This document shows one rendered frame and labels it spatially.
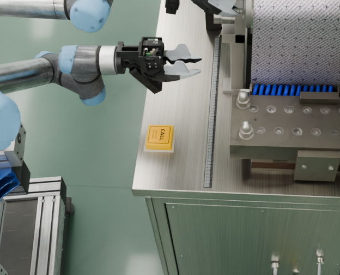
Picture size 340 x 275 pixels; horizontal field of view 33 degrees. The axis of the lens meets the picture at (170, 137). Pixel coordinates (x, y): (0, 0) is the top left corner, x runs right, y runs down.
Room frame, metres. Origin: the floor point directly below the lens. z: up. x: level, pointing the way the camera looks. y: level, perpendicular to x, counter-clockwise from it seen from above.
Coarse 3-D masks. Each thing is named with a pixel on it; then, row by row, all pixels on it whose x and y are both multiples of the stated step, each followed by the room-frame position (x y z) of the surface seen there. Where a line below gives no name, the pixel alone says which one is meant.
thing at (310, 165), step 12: (300, 156) 0.73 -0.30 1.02; (312, 156) 0.73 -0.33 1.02; (324, 156) 0.72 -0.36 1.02; (336, 156) 0.72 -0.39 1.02; (300, 168) 0.73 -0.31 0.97; (312, 168) 0.72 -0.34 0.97; (324, 168) 0.72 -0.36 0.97; (336, 168) 0.71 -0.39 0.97; (312, 180) 0.72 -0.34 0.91; (324, 180) 0.72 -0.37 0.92
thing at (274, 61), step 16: (256, 48) 0.97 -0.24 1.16; (272, 48) 0.96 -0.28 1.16; (288, 48) 0.95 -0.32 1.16; (304, 48) 0.94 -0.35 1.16; (320, 48) 0.93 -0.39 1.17; (336, 48) 0.93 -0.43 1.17; (256, 64) 0.97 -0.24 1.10; (272, 64) 0.96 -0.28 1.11; (288, 64) 0.95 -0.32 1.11; (304, 64) 0.94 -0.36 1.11; (320, 64) 0.93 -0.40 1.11; (336, 64) 0.92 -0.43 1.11; (256, 80) 0.97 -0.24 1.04; (272, 80) 0.96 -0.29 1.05; (288, 80) 0.95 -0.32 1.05; (304, 80) 0.94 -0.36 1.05; (320, 80) 0.93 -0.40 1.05; (336, 80) 0.92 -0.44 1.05
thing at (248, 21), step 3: (246, 0) 1.00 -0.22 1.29; (249, 0) 1.00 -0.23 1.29; (246, 3) 0.99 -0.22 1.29; (249, 3) 0.99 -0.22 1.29; (246, 6) 0.99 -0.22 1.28; (249, 6) 0.99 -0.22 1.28; (246, 9) 0.98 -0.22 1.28; (249, 9) 0.98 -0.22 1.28; (246, 12) 0.98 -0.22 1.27; (249, 12) 0.98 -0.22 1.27; (246, 15) 0.98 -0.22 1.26; (249, 15) 0.98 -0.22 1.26; (246, 18) 0.98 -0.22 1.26; (249, 18) 0.98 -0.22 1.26; (246, 21) 0.98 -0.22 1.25; (249, 21) 0.98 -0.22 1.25; (246, 24) 0.98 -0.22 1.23; (249, 24) 0.98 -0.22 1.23; (246, 27) 0.99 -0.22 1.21; (249, 27) 0.99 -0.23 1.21
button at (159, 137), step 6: (150, 126) 0.96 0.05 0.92; (156, 126) 0.96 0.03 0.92; (162, 126) 0.95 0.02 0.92; (168, 126) 0.95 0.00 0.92; (150, 132) 0.94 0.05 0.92; (156, 132) 0.94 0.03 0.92; (162, 132) 0.93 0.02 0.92; (168, 132) 0.93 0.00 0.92; (150, 138) 0.92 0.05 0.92; (156, 138) 0.92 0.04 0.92; (162, 138) 0.91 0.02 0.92; (168, 138) 0.91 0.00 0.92; (150, 144) 0.90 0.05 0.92; (156, 144) 0.90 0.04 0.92; (162, 144) 0.89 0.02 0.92; (168, 144) 0.89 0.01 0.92
